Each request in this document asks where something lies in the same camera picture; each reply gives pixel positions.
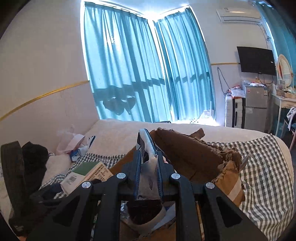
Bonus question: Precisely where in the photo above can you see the green and white box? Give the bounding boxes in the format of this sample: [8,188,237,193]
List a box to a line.
[60,161,114,194]

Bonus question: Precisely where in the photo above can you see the grey checked blanket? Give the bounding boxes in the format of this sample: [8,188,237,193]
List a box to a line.
[38,134,294,241]

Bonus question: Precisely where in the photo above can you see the clear plastic bag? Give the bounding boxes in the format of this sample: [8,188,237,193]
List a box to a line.
[56,125,87,154]

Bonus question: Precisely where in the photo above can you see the white dressing table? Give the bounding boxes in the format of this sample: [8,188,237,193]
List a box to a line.
[272,89,296,137]

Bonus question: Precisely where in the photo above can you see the grey small refrigerator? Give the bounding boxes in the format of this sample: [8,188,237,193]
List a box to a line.
[244,85,269,132]

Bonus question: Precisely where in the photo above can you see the brown cardboard box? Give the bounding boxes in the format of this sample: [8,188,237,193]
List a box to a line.
[109,127,249,241]

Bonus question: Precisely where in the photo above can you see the white suitcase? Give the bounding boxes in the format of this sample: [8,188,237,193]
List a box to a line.
[225,96,246,128]

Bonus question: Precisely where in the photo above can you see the white framed oval mirror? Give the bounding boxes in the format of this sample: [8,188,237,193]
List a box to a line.
[276,54,294,87]

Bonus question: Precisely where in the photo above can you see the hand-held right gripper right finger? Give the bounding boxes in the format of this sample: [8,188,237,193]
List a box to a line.
[157,151,269,241]

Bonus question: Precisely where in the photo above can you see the black wall television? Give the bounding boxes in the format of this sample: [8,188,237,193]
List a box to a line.
[236,46,277,76]

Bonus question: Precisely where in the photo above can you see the dark cup with white rim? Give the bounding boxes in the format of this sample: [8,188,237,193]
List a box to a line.
[127,200,167,232]

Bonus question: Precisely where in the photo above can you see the black garment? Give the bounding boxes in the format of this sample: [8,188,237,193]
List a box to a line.
[22,141,49,183]

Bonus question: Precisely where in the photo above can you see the teal curtain with shadow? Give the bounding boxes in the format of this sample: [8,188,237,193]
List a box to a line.
[83,2,173,123]

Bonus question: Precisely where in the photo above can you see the white paper envelope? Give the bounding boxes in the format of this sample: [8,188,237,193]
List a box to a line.
[69,134,86,151]

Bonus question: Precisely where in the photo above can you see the white air conditioner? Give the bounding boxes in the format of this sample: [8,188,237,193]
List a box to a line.
[216,7,263,24]

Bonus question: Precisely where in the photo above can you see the blue and white small packets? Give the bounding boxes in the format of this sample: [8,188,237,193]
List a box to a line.
[69,136,96,162]

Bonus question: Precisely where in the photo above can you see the white plastic bag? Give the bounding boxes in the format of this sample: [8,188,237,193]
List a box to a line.
[228,87,245,98]

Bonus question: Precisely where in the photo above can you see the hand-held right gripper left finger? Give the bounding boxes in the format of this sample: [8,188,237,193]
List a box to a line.
[26,149,141,241]

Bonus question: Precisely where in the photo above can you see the chair with white towel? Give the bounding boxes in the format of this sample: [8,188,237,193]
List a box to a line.
[283,107,296,151]

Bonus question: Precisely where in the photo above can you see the black wall cable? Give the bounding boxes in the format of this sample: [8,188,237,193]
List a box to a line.
[217,67,228,98]

